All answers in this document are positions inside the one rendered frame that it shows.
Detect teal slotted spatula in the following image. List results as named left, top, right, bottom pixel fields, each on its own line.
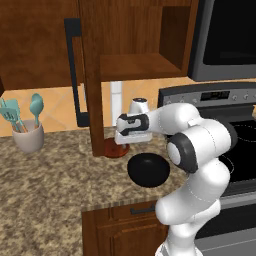
left=0, top=98, right=27, bottom=134

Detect grey stove with black hob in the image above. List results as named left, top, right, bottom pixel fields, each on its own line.
left=157, top=81, right=256, bottom=256

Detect red-brown bowl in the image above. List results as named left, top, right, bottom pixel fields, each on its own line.
left=104, top=137, right=131, bottom=159

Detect grey microwave oven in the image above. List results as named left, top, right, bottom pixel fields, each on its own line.
left=187, top=0, right=256, bottom=83

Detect open wooden cabinet door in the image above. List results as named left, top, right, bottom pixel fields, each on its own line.
left=78, top=0, right=107, bottom=158

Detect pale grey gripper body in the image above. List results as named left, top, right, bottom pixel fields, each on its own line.
left=114, top=130, right=155, bottom=146

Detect black cabinet door handle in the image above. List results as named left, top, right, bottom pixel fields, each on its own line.
left=63, top=17, right=91, bottom=128

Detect open wooden wall cabinet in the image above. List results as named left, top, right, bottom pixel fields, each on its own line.
left=78, top=0, right=201, bottom=83

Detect black bowl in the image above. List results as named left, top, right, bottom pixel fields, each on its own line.
left=126, top=152, right=171, bottom=188

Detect black drawer handle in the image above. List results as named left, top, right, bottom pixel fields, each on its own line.
left=129, top=204, right=157, bottom=216

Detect teal spoon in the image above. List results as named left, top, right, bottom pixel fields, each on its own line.
left=29, top=92, right=45, bottom=130

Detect white cylinder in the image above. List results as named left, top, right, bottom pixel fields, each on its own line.
left=110, top=80, right=124, bottom=116

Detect black oven door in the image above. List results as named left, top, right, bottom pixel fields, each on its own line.
left=194, top=201, right=256, bottom=256

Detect pale grey utensil pot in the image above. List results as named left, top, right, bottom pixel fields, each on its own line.
left=11, top=119, right=46, bottom=155

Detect closed wooden wall cabinet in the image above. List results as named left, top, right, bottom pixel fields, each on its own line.
left=0, top=0, right=85, bottom=92

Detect wooden base cabinet door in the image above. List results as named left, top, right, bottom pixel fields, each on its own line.
left=95, top=222, right=170, bottom=256

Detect wooden drawer front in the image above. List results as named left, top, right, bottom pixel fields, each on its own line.
left=81, top=199, right=168, bottom=231

